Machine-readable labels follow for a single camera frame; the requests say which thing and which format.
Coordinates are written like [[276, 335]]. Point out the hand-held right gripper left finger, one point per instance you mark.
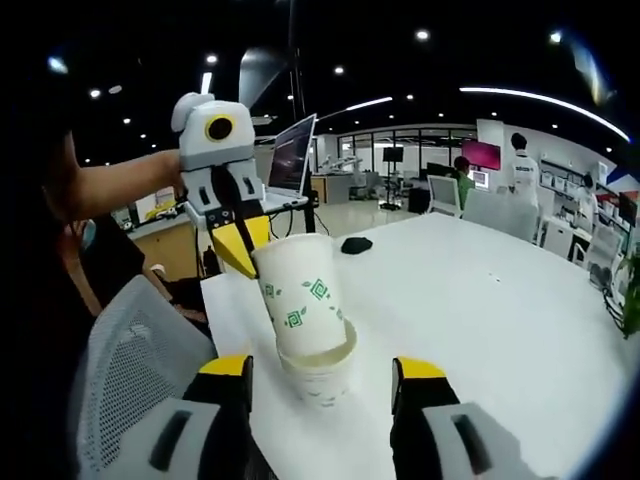
[[210, 430]]

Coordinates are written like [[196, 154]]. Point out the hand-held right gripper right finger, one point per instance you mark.
[[435, 430]]

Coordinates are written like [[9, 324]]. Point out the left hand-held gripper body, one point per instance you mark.
[[215, 145]]

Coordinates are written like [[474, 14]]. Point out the green printed white paper cup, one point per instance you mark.
[[300, 280]]

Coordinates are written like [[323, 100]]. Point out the stack of white paper cups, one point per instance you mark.
[[320, 385]]

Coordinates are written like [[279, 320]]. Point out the white laptop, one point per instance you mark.
[[292, 155]]

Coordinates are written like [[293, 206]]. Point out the white reflector panel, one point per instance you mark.
[[260, 75]]

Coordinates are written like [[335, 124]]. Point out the grey mesh office chair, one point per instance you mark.
[[135, 360]]

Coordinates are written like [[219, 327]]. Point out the black computer mouse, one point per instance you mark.
[[356, 245]]

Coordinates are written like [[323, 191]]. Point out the white table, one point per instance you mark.
[[450, 300]]

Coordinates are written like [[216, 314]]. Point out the black monitor on stand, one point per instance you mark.
[[393, 154]]

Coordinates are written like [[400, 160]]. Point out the white mesh chair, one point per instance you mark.
[[445, 195]]

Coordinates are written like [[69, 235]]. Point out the green potted plant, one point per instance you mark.
[[631, 300]]

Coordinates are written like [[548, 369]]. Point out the pink screen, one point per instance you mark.
[[481, 154]]

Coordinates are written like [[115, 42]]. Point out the white office chair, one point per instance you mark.
[[605, 250]]

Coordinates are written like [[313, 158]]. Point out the curved ceiling light strip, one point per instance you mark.
[[540, 97]]

